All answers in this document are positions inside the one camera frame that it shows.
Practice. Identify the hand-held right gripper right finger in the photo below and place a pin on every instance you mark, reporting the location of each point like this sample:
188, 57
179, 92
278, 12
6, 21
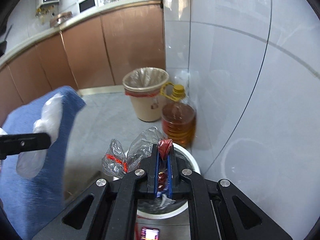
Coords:
172, 170

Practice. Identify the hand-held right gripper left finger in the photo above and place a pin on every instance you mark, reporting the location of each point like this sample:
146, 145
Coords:
156, 170

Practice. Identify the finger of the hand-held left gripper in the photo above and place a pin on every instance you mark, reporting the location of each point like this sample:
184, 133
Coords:
30, 142

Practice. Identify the white round bin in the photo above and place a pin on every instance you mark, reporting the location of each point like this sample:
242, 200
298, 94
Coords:
185, 155

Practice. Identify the red snack wrapper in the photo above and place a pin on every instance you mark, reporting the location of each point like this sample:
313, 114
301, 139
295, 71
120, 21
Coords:
165, 147

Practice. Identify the white plastic bag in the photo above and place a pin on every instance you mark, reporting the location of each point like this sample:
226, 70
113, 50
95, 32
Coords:
50, 120

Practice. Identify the clear plastic bag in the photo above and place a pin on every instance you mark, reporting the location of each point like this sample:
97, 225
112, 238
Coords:
140, 147

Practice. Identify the cooking oil bottle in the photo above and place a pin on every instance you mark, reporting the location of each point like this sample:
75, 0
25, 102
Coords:
178, 125

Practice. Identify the blue towel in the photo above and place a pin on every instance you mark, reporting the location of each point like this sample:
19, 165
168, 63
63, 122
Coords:
30, 192

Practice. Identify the beige bin with liner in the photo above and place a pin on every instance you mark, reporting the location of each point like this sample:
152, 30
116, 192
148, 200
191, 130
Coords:
145, 100

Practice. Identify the brown kitchen cabinets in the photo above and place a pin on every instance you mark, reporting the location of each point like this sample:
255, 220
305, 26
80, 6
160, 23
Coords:
87, 50

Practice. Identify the copper pot with lid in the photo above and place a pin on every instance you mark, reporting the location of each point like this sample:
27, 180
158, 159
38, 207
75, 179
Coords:
61, 18

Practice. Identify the brass pipe fittings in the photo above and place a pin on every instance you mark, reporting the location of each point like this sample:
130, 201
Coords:
45, 13

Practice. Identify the white kitchen countertop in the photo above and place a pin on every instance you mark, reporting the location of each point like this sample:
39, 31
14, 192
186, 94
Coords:
75, 20

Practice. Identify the white microwave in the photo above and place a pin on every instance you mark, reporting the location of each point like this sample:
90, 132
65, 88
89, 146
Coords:
87, 3

